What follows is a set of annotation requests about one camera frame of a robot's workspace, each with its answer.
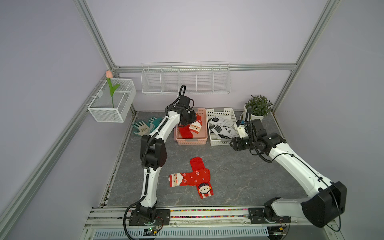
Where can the red santa sock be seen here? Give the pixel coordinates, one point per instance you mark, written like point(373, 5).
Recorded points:
point(187, 178)
point(197, 125)

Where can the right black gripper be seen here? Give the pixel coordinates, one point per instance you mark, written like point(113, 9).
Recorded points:
point(236, 145)

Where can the white sock grey bird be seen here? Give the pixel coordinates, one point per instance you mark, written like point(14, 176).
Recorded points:
point(223, 132)

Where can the pink plastic basket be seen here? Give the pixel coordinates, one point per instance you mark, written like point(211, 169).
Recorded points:
point(197, 134)

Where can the white mesh wall box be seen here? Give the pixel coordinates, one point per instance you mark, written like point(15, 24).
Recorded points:
point(101, 105)

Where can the white wire wall shelf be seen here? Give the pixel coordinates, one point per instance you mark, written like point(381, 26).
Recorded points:
point(198, 77)

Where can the white sock hexagon patch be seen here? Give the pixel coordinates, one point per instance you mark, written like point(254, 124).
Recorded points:
point(219, 121)

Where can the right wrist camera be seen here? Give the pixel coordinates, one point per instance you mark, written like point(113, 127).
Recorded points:
point(241, 128)

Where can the potted green plant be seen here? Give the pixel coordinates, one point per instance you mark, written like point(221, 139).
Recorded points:
point(259, 105)

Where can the white plastic basket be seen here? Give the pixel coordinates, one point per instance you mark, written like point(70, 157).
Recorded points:
point(225, 113)

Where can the red penguin sock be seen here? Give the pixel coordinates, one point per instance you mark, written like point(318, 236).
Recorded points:
point(204, 191)

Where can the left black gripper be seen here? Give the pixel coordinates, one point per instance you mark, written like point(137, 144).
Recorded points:
point(193, 118)

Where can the artificial pink tulip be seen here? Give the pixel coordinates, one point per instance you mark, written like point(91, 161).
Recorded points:
point(112, 88)

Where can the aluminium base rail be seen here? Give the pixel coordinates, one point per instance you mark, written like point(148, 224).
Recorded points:
point(200, 216)

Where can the green white garden glove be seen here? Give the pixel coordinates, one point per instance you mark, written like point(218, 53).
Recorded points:
point(142, 128)

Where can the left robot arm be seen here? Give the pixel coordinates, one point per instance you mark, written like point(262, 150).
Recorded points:
point(154, 154)

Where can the red fuzzy sock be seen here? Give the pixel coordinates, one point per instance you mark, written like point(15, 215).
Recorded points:
point(185, 132)

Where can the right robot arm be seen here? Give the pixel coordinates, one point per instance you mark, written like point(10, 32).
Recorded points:
point(325, 200)

